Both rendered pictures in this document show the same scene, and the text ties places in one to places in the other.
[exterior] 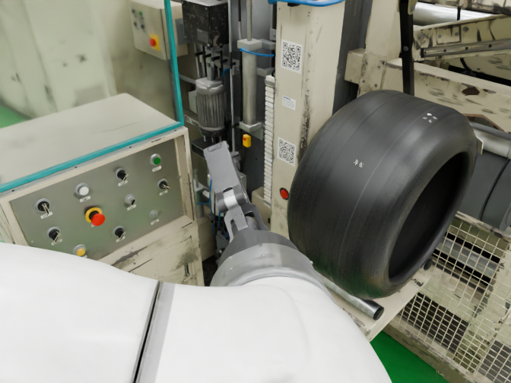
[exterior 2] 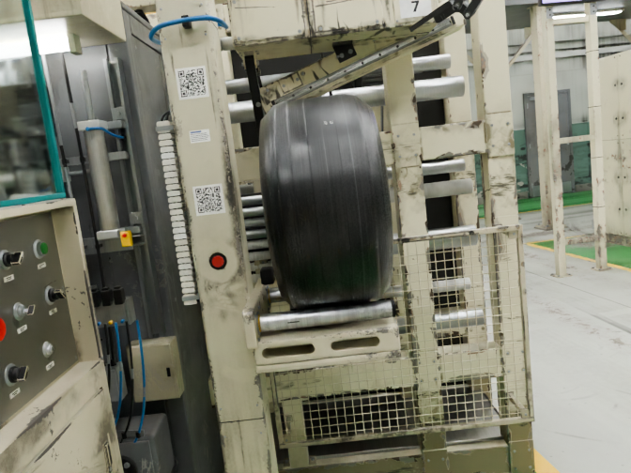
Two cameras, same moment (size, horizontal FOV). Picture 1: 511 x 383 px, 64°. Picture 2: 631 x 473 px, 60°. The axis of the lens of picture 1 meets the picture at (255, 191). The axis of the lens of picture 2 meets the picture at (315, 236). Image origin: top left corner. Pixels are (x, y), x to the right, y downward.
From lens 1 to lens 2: 0.91 m
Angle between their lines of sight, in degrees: 50
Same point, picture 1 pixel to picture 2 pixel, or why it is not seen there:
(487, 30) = (320, 68)
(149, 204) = (40, 328)
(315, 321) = not seen: outside the picture
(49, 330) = not seen: outside the picture
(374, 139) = (325, 107)
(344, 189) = (330, 144)
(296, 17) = (190, 40)
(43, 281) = not seen: outside the picture
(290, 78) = (196, 107)
